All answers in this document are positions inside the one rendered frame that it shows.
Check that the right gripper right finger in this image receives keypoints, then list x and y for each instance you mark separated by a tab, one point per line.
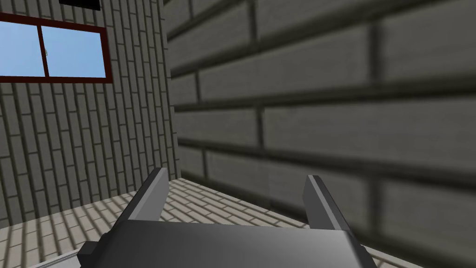
324	206

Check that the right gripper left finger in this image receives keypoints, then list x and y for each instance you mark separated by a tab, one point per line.
150	199

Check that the red-framed window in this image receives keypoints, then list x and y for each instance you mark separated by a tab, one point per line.
70	52

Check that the black rectangular wall fixture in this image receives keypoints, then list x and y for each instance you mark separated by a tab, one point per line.
80	3

